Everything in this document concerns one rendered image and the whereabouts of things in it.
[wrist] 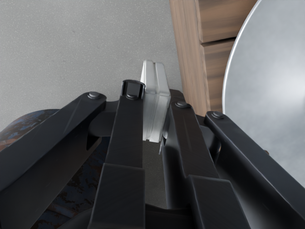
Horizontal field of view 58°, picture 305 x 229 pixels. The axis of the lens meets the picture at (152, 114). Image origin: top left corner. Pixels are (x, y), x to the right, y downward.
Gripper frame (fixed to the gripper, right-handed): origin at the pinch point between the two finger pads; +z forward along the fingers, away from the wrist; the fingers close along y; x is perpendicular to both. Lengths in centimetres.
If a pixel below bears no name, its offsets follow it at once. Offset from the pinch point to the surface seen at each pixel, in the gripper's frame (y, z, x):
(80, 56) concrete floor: -13.6, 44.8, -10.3
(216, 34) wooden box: 5.9, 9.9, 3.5
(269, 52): 10.6, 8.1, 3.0
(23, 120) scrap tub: -24, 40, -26
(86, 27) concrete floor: -12.7, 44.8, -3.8
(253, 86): 10.3, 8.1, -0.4
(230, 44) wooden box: 7.5, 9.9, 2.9
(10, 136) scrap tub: -23.3, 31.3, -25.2
